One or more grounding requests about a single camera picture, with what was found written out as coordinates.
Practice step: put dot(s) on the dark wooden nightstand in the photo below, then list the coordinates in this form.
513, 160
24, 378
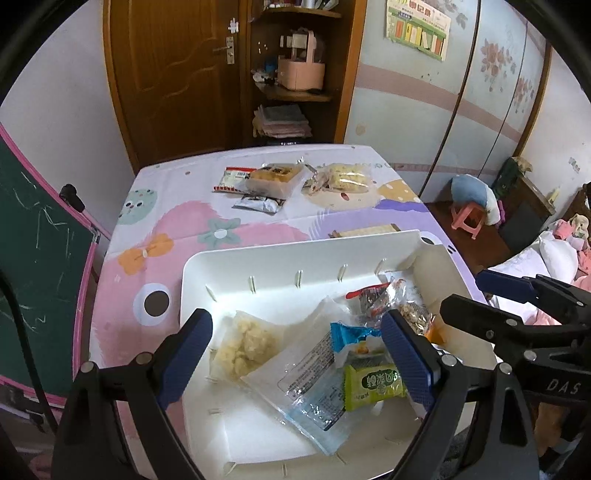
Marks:
526, 198

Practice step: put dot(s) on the wooden corner shelf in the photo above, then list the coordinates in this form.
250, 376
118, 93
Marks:
351, 69

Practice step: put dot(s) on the beige cracker packet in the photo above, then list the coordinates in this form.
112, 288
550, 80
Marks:
364, 230

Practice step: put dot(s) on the brown wooden door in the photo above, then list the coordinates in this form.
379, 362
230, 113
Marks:
175, 83

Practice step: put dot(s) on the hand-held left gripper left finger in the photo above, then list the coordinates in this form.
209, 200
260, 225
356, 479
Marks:
184, 355

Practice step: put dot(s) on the small blue snack packet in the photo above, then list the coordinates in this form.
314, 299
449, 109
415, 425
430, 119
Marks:
353, 339

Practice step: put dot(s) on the white plastic tray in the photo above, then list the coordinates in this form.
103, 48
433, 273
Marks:
258, 429

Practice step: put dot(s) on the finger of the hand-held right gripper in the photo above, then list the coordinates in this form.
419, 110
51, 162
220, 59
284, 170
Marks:
503, 282
468, 314

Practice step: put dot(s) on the pink plush toys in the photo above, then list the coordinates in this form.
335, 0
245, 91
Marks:
572, 226

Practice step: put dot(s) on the clear snack packet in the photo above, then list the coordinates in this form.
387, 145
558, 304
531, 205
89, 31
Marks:
304, 369

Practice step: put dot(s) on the black easel knob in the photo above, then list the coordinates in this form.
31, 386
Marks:
69, 194

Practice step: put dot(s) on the clear bag of yellow puffs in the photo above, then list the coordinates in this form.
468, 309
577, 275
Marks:
244, 346

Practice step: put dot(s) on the pale lilac bed sheet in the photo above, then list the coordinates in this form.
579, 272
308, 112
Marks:
512, 264

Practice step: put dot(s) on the white pillow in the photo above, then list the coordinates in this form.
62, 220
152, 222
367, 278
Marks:
561, 258

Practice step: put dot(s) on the white door hook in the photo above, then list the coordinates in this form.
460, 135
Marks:
233, 24

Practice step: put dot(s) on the cartoon printed tablecloth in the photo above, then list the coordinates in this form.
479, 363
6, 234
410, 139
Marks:
184, 221

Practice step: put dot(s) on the orange tube snack packet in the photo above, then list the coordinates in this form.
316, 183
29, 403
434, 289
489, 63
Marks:
436, 332

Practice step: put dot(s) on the blue cushion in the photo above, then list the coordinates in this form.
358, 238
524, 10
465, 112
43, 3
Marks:
471, 189

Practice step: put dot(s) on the grey and white snack packet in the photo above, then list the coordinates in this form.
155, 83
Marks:
258, 203

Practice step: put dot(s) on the green snack packet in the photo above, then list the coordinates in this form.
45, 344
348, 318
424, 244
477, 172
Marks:
371, 385

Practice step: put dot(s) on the clear bag of yellow snacks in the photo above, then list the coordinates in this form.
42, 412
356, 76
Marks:
344, 177

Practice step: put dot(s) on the pink basket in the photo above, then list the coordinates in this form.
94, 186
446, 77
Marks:
300, 69

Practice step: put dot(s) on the orange pastry packet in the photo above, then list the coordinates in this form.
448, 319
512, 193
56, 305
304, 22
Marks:
274, 177

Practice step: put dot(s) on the pink plastic stool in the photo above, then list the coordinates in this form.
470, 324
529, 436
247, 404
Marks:
467, 221

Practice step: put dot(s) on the red and white snack packet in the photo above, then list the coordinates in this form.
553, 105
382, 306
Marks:
229, 177

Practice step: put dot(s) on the pink blanket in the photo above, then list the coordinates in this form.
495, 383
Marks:
585, 266

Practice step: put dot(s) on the floral sliding wardrobe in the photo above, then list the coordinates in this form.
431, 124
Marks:
406, 115

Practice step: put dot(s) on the wall poster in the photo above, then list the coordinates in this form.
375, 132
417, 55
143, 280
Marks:
415, 32

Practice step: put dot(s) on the clear packet of nuts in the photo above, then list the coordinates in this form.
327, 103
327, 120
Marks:
411, 309

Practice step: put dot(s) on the green chalkboard with pink frame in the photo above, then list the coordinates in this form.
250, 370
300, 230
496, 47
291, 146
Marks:
37, 258

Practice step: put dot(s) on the stack of folded towels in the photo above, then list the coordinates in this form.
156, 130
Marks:
281, 121

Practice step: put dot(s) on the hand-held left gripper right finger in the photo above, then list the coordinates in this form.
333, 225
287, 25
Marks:
411, 360

